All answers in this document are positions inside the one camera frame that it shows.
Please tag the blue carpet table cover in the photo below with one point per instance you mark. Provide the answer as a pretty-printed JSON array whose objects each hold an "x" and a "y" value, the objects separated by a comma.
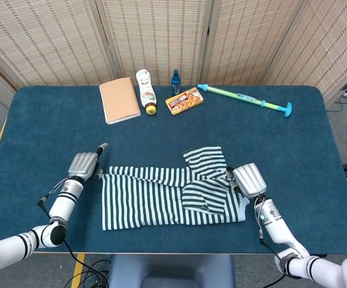
[{"x": 56, "y": 135}]

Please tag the white bottle yellow cap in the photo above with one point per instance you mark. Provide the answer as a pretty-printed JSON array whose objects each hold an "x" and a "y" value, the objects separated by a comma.
[{"x": 145, "y": 90}]

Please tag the green white striped t-shirt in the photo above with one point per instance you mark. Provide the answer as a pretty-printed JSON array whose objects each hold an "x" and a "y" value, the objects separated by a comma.
[{"x": 137, "y": 204}]

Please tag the yellow curry box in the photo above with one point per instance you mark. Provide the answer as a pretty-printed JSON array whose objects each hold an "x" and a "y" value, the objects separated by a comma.
[{"x": 183, "y": 101}]

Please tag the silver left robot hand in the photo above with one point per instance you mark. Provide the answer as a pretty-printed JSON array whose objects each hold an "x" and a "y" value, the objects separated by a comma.
[{"x": 81, "y": 166}]

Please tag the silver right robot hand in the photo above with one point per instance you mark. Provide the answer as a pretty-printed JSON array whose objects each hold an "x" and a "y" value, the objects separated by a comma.
[{"x": 249, "y": 180}]

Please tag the green blue water gun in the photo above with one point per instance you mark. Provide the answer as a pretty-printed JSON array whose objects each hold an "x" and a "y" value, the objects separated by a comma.
[{"x": 236, "y": 95}]

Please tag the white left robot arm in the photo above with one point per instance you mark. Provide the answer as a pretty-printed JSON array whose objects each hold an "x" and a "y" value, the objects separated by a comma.
[{"x": 62, "y": 204}]

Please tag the brown spiral notebook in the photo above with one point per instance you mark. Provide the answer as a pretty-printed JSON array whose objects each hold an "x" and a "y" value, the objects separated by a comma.
[{"x": 119, "y": 100}]

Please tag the blue spray bottle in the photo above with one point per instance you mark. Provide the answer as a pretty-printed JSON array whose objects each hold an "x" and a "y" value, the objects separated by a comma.
[{"x": 175, "y": 85}]

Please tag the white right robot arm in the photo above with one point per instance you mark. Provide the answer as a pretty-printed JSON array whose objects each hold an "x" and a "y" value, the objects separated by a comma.
[{"x": 278, "y": 228}]

